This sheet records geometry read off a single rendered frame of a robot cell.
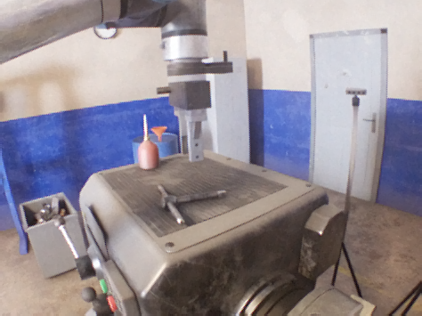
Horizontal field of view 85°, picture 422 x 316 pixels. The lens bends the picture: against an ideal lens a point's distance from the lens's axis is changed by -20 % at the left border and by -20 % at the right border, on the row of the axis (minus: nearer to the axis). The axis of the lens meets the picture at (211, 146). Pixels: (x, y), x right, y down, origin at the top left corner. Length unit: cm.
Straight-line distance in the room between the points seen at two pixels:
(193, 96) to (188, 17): 15
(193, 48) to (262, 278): 48
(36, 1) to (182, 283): 44
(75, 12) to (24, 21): 6
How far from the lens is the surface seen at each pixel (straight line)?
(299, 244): 68
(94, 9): 34
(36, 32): 33
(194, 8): 53
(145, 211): 60
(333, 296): 57
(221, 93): 390
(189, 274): 48
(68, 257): 268
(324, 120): 394
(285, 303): 59
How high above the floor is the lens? 160
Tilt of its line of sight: 14 degrees down
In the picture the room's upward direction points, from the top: 3 degrees counter-clockwise
